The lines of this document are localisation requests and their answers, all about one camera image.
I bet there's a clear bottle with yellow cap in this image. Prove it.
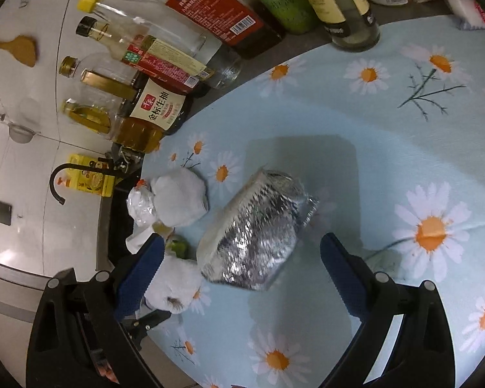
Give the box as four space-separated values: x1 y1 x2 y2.
77 0 207 55

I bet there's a black faucet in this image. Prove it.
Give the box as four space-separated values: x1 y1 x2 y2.
49 161 118 205

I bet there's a dark kitchen sink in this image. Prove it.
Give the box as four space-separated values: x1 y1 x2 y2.
97 145 154 275

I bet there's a white cloth ball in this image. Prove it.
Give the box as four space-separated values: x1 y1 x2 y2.
145 254 205 315

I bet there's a black cap bottle red label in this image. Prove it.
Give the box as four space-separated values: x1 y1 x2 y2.
76 16 243 90

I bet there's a yellow label glass bottle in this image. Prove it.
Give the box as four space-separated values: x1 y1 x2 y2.
283 0 381 51

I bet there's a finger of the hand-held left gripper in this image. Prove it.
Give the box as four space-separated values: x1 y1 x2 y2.
121 308 174 342

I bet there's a clear wall hook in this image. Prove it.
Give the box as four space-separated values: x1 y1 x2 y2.
0 107 41 144

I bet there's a cooking oil bottle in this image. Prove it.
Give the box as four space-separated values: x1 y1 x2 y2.
61 97 164 154

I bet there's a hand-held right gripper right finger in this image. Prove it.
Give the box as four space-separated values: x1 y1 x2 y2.
320 232 466 388

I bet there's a yellow dish soap bottle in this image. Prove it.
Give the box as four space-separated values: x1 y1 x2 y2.
65 154 116 198

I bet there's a silver foil bag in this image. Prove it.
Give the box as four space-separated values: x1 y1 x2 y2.
196 166 321 292

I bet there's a blue daisy print tablecloth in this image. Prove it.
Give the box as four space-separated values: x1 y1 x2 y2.
139 10 485 388

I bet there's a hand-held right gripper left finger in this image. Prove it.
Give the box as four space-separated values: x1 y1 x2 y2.
25 233 165 388

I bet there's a small green crumpled item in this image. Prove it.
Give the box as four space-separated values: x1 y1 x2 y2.
166 236 189 259

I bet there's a white orange plastic wrapper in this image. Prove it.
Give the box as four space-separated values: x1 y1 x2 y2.
126 178 158 227

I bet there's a large dark bottle red label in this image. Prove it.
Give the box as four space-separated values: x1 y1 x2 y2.
166 0 287 59

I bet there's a wooden spatula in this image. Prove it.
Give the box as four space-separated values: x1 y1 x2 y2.
0 36 38 69

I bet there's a white knit cloth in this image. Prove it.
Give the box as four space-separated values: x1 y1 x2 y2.
150 167 209 227

